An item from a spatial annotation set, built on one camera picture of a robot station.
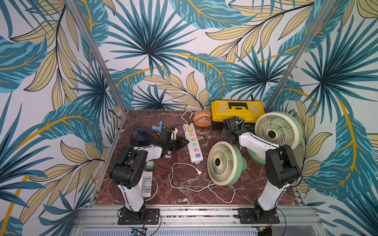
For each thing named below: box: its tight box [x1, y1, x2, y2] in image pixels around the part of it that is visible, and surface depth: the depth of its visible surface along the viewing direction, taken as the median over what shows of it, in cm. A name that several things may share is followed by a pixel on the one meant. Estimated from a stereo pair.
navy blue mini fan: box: [129, 126, 153, 148], surface depth 95 cm
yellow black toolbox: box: [211, 99, 266, 131], surface depth 100 cm
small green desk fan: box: [206, 141, 248, 186], surface depth 76 cm
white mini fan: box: [140, 170, 153, 198], surface depth 75 cm
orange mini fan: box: [193, 109, 213, 135], surface depth 109 cm
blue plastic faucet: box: [151, 120, 163, 133], surface depth 109 cm
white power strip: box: [183, 122, 204, 164], surface depth 97 cm
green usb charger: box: [146, 160, 155, 172], surface depth 90 cm
